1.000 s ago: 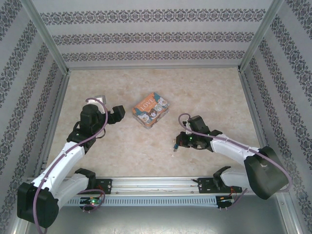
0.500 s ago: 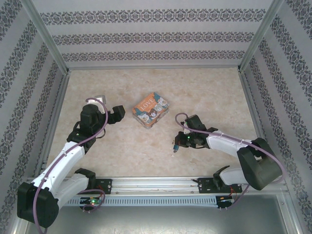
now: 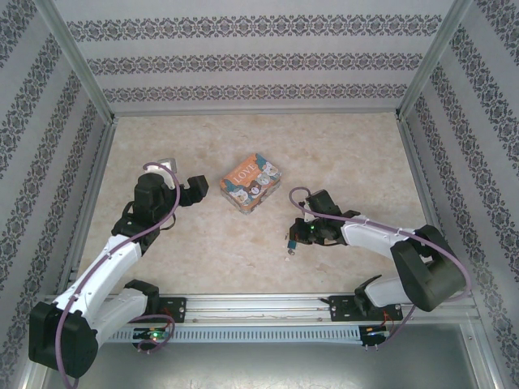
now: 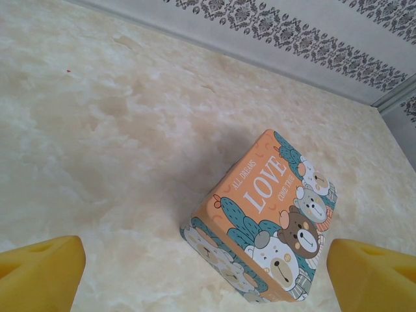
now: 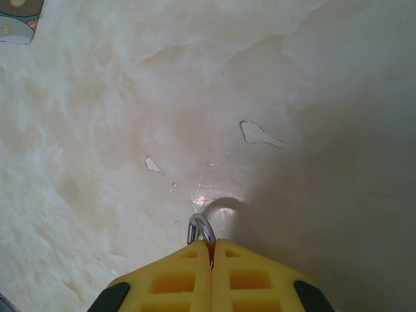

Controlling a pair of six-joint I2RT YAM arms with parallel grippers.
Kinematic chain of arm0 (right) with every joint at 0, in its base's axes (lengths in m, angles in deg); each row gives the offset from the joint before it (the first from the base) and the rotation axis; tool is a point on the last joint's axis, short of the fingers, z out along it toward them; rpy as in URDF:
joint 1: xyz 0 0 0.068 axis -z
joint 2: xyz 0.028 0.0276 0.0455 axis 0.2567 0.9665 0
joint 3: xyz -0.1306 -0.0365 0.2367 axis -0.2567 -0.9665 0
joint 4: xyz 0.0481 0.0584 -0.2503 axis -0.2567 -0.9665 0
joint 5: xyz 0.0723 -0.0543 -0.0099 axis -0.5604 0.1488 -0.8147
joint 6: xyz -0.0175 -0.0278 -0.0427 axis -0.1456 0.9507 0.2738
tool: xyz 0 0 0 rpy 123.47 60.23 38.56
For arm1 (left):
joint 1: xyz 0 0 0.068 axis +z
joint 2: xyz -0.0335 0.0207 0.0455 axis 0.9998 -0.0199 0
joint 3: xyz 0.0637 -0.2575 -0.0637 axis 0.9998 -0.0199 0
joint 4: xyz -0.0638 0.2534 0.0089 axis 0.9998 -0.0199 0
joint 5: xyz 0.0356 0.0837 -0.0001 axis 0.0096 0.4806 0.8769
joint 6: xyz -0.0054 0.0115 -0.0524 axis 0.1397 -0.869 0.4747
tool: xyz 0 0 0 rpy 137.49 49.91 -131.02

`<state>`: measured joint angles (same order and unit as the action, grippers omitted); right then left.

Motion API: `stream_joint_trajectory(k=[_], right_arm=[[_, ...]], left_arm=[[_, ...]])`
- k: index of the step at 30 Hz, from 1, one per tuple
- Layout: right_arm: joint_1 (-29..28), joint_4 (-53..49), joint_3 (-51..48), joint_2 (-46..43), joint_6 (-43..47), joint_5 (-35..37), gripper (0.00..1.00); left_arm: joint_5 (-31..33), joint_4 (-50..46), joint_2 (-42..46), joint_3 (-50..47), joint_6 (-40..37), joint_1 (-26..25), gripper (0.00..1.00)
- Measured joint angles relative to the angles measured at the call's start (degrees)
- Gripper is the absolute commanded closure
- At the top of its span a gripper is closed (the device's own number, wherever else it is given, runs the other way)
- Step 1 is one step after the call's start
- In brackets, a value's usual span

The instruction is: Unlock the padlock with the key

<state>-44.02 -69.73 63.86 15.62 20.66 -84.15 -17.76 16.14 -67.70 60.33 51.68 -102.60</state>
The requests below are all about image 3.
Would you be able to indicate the orange bear print tin box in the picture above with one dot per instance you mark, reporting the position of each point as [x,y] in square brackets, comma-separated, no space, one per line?
[250,183]

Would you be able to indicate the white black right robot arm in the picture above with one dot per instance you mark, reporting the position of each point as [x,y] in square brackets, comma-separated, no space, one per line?
[365,235]

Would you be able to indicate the right green-lit controller board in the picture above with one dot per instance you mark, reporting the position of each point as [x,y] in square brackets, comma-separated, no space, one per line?
[375,333]

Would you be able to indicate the green-lit controller board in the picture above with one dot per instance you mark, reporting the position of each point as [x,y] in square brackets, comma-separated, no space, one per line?
[153,334]
[375,333]

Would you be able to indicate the grey metal shelf panel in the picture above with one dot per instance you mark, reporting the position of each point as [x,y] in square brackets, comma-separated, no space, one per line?
[259,364]

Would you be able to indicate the left green-lit controller board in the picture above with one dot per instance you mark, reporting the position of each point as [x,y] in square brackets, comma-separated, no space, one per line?
[153,334]

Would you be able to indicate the aluminium table side rail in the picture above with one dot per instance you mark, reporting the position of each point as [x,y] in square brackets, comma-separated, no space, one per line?
[87,202]
[423,194]

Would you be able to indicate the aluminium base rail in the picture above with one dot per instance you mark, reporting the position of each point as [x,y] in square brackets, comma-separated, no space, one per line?
[259,303]

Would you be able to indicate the aluminium frame post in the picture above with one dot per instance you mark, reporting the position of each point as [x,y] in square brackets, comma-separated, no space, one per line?
[75,56]
[431,56]

